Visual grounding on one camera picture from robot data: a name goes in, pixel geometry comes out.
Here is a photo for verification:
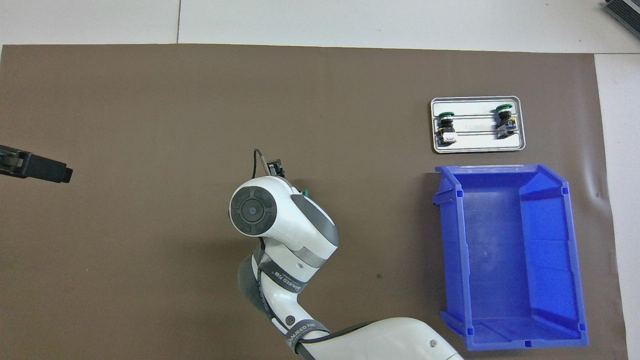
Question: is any brown table mat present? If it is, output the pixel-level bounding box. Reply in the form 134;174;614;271
0;44;630;360

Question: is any grey metal tray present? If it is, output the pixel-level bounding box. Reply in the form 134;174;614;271
430;96;527;154

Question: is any blue plastic storage bin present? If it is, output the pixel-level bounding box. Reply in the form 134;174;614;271
432;164;590;352

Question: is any grey ribbed metal device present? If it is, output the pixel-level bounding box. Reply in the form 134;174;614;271
602;0;640;40

